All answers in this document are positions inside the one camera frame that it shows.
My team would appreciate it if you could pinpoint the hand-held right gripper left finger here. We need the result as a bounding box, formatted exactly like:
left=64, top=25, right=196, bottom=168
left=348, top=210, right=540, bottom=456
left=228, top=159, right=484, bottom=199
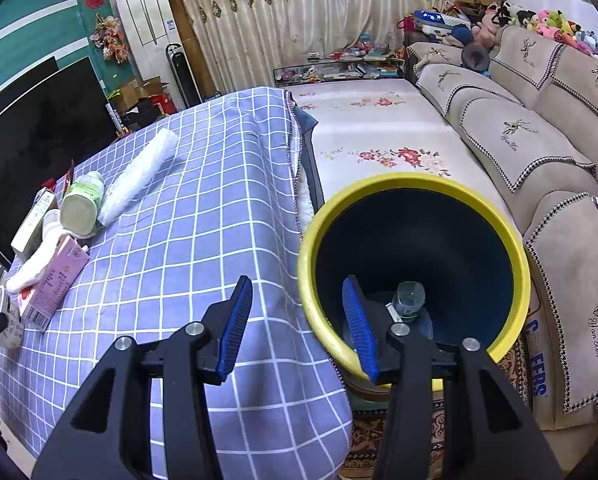
left=31, top=275, right=255, bottom=480

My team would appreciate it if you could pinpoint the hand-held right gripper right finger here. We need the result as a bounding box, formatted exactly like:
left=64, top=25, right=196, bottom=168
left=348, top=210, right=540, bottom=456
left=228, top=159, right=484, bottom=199
left=341, top=275, right=562, bottom=480

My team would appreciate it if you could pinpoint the yellow round waste bin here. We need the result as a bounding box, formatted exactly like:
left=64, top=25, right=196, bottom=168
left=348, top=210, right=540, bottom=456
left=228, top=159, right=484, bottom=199
left=297, top=172, right=531, bottom=393

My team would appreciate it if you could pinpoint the white tall carton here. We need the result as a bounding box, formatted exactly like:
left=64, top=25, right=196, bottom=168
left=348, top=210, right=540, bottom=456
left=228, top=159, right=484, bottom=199
left=10, top=187, right=58, bottom=262

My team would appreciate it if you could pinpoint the clear plastic bottle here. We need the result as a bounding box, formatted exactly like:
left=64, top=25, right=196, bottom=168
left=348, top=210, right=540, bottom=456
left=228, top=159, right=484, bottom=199
left=391, top=281, right=426, bottom=321

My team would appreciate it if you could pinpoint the white crumpled tissue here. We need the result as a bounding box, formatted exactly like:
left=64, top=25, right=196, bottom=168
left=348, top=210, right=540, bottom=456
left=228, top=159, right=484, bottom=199
left=5, top=234, right=72, bottom=296

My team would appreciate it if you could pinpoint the pink drink carton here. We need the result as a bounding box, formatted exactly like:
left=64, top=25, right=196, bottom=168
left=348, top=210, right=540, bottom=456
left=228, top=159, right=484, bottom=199
left=18, top=235, right=90, bottom=332

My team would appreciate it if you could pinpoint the patterned brown rug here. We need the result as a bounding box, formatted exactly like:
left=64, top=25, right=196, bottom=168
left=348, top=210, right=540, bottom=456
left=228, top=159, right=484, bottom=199
left=339, top=350, right=535, bottom=480

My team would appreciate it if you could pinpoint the white capped pill bottle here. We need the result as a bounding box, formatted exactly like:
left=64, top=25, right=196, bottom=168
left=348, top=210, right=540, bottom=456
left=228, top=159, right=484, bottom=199
left=43, top=208, right=64, bottom=237

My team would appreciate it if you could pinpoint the blue checkered cloth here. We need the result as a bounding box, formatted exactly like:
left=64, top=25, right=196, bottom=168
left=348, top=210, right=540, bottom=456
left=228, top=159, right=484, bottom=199
left=0, top=87, right=354, bottom=480

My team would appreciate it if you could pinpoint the green labelled plastic bottle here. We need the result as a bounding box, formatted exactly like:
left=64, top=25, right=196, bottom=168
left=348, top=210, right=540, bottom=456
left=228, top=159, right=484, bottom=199
left=60, top=171, right=104, bottom=240

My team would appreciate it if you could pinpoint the black flat television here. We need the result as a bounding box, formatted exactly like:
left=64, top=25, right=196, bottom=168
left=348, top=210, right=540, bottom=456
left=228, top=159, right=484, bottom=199
left=0, top=56, right=118, bottom=266

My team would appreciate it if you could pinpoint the white bag blue print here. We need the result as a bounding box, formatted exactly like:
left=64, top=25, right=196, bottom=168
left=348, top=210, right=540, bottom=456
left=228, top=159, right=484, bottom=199
left=526, top=305, right=550, bottom=401

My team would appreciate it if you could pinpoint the white paper towel roll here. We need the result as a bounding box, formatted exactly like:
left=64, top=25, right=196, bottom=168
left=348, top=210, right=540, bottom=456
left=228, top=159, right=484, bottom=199
left=97, top=128, right=177, bottom=227

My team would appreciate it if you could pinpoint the white floral mat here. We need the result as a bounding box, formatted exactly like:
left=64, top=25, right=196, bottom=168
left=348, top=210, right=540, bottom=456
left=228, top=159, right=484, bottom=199
left=284, top=79, right=522, bottom=241

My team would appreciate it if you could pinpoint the black long box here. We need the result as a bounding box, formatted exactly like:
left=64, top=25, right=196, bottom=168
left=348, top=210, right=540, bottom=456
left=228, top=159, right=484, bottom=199
left=108, top=104, right=130, bottom=136

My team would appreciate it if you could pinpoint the cluttered glass side table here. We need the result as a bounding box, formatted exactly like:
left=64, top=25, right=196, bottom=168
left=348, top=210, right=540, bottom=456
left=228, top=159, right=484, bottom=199
left=273, top=57, right=405, bottom=86

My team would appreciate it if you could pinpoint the open cardboard box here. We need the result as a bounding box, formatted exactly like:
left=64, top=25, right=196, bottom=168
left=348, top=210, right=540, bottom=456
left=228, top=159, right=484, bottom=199
left=114, top=76, right=172, bottom=113

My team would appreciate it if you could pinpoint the black tower fan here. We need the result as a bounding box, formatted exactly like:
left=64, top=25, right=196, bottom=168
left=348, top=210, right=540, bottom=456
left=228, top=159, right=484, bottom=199
left=165, top=42, right=203, bottom=107

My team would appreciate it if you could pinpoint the beige sofa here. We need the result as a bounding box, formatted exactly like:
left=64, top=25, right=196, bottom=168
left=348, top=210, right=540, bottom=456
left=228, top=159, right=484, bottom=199
left=404, top=24, right=598, bottom=431

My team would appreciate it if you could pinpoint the grey neck pillow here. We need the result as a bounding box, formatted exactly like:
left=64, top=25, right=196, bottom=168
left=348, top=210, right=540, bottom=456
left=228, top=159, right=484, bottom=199
left=462, top=42, right=491, bottom=70

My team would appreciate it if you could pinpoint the artificial flower bunch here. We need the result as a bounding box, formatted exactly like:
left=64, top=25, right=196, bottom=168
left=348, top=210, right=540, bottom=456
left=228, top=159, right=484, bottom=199
left=90, top=15, right=130, bottom=64

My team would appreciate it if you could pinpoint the cream patterned curtain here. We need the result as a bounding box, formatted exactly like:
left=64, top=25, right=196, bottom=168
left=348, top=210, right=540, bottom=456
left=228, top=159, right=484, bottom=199
left=159, top=0, right=452, bottom=106

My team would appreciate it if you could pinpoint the blue starred bag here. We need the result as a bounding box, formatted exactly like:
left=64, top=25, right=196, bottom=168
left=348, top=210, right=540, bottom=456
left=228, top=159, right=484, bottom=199
left=413, top=8, right=472, bottom=36

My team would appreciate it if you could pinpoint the row of plush toys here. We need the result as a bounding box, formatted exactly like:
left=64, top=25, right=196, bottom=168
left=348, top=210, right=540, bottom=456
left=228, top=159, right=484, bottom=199
left=472, top=0, right=598, bottom=73

